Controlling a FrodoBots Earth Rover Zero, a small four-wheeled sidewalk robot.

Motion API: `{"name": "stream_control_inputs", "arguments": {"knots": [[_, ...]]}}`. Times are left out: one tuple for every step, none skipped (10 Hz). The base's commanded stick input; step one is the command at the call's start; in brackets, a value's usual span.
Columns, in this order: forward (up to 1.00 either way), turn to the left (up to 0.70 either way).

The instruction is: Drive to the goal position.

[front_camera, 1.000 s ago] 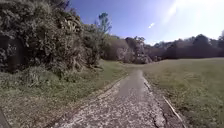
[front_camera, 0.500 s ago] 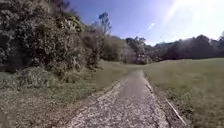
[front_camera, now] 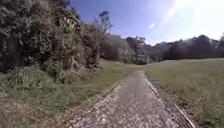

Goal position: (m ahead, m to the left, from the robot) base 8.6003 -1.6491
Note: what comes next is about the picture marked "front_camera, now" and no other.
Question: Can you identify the grey gravel path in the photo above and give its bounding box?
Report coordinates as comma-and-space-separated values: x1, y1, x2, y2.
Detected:
64, 69, 183, 128

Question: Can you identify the wooden path edging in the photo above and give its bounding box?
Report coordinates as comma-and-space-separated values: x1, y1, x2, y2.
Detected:
173, 103, 198, 128

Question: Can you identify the open grass field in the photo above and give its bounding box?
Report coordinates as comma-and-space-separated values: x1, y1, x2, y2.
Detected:
143, 58, 224, 128

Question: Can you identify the distant row of trees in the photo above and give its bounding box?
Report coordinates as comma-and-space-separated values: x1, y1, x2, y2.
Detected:
143, 33, 224, 62

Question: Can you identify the dense wood of trees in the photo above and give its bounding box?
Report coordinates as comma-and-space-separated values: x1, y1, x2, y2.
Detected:
0, 0, 148, 84

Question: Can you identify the overgrown grass verge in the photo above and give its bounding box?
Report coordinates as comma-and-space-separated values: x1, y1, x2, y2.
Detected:
0, 59, 144, 128

